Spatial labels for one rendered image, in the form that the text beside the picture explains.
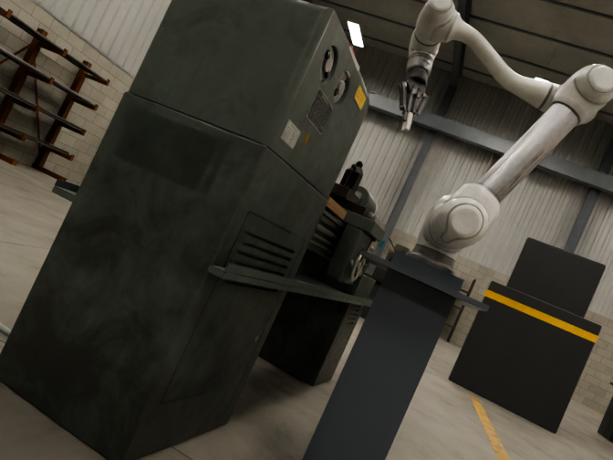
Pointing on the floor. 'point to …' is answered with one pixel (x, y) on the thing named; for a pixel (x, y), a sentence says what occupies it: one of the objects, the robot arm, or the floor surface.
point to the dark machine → (533, 335)
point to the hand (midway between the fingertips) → (407, 122)
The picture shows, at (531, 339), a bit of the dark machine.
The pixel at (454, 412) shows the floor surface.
